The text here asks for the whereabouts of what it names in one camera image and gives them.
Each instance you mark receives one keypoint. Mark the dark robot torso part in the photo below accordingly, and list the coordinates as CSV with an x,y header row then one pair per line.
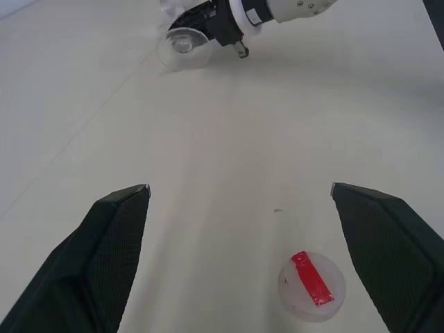
x,y
437,17

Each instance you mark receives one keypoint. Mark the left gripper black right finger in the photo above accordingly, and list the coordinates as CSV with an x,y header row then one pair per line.
x,y
392,260

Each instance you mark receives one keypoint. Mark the clear bottle with red cap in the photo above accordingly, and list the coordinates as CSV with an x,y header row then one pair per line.
x,y
295,295

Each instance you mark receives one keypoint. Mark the clear plastic measuring scoop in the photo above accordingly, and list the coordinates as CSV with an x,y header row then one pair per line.
x,y
184,45

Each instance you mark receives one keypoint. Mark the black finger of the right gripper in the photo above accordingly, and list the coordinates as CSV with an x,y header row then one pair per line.
x,y
194,21
204,6

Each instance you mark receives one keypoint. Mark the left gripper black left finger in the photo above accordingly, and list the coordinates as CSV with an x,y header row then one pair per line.
x,y
86,270

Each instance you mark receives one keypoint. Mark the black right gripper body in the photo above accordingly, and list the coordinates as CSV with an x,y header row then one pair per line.
x,y
225,24

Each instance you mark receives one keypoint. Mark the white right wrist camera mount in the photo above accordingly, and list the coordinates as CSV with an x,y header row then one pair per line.
x,y
239,14

